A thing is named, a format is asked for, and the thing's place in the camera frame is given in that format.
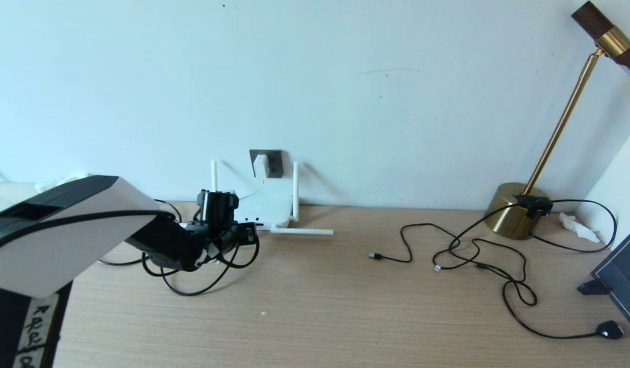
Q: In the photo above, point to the brass desk lamp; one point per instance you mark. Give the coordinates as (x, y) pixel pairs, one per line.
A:
(510, 214)

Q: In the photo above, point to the crumpled white tissue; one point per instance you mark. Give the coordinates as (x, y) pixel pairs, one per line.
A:
(577, 227)

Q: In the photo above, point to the white power adapter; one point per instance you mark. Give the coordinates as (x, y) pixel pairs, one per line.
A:
(261, 166)

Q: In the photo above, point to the white router with antennas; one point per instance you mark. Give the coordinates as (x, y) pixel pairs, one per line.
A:
(274, 207)

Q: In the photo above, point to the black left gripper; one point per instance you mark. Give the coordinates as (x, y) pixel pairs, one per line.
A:
(241, 236)

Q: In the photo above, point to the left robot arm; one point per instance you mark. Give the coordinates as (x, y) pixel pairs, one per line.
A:
(64, 240)

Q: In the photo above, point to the grey wall socket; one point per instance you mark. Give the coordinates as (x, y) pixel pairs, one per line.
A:
(277, 163)

